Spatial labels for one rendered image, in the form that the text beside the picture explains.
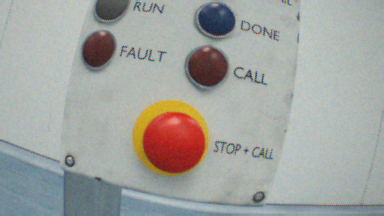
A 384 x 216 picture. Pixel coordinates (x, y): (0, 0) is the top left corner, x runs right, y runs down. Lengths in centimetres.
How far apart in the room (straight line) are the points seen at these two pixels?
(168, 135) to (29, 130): 359
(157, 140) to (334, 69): 367
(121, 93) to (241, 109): 8
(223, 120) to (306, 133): 355
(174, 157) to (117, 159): 5
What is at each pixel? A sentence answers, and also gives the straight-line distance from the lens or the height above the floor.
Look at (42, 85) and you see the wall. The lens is 388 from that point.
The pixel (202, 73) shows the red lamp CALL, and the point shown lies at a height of 90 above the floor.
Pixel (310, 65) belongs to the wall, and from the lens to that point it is 393.
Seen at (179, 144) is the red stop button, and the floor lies 85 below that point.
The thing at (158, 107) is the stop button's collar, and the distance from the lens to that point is 39.
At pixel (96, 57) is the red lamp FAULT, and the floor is 90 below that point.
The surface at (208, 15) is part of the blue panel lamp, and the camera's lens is 39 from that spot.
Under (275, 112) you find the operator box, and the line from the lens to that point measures 41.
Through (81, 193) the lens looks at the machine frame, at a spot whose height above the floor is 78.
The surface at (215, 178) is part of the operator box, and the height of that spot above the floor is 83.
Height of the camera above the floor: 90
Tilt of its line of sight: 3 degrees down
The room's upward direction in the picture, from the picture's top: 11 degrees clockwise
